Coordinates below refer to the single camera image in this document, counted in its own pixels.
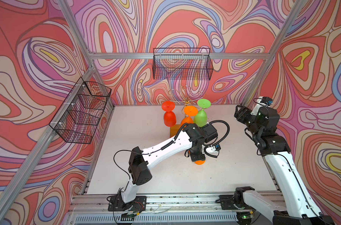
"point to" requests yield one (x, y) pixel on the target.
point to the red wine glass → (169, 118)
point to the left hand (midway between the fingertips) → (199, 157)
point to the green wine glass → (200, 116)
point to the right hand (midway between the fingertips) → (240, 112)
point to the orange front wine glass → (189, 111)
